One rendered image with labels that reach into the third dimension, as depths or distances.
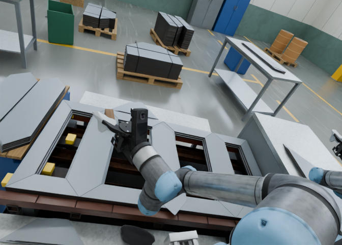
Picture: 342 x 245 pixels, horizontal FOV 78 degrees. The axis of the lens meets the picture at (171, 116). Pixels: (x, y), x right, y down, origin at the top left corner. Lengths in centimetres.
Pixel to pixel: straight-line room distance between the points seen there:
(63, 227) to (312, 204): 113
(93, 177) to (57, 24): 358
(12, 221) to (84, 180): 37
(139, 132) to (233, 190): 30
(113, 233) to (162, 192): 80
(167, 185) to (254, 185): 21
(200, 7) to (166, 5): 135
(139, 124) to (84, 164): 75
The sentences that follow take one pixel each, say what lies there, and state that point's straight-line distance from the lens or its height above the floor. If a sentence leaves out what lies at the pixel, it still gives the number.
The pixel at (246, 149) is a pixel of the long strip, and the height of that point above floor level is 85.
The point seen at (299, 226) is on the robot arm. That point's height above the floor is 168.
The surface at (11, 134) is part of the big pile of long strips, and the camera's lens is 153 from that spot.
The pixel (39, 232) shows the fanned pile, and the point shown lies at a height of 72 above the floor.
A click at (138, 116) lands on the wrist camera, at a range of 62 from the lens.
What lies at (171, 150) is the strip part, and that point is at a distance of 153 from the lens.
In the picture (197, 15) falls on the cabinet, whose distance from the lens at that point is 911.
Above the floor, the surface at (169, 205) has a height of 85.
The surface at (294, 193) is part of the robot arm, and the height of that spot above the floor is 167.
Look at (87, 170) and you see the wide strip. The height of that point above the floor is 85.
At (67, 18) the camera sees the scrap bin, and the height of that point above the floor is 50.
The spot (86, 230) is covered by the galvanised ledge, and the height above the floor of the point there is 68.
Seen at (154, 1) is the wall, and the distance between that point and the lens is 925.
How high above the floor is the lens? 192
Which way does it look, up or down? 36 degrees down
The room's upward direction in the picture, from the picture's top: 22 degrees clockwise
